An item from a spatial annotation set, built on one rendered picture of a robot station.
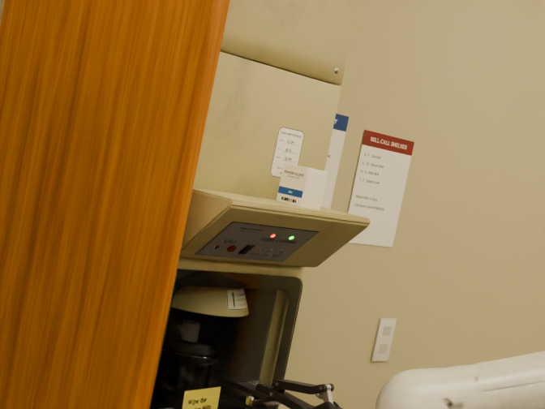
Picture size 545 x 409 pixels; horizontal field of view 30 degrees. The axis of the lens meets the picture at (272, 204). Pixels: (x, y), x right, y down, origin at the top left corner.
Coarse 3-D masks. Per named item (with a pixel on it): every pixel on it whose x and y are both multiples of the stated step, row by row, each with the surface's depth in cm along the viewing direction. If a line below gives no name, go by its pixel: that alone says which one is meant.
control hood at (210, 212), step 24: (192, 192) 143; (216, 192) 146; (192, 216) 142; (216, 216) 139; (240, 216) 141; (264, 216) 144; (288, 216) 147; (312, 216) 150; (336, 216) 154; (192, 240) 142; (312, 240) 157; (336, 240) 161; (288, 264) 162; (312, 264) 165
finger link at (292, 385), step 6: (276, 384) 155; (282, 384) 154; (288, 384) 154; (294, 384) 153; (300, 384) 152; (306, 384) 153; (330, 384) 151; (294, 390) 153; (300, 390) 152; (306, 390) 151; (312, 390) 150; (318, 390) 150; (324, 390) 149
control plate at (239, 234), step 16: (240, 224) 143; (256, 224) 145; (224, 240) 145; (240, 240) 147; (256, 240) 149; (272, 240) 152; (288, 240) 154; (304, 240) 156; (224, 256) 150; (240, 256) 152; (256, 256) 154; (272, 256) 157; (288, 256) 159
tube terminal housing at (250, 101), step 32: (224, 64) 148; (256, 64) 152; (224, 96) 149; (256, 96) 154; (288, 96) 159; (320, 96) 164; (224, 128) 150; (256, 128) 155; (320, 128) 166; (224, 160) 151; (256, 160) 156; (320, 160) 167; (256, 192) 157
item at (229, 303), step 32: (192, 288) 150; (224, 288) 155; (256, 288) 160; (288, 288) 165; (192, 320) 151; (224, 320) 156; (256, 320) 161; (288, 320) 167; (192, 352) 152; (224, 352) 157; (256, 352) 163; (288, 352) 168; (160, 384) 148; (192, 384) 153; (224, 384) 158
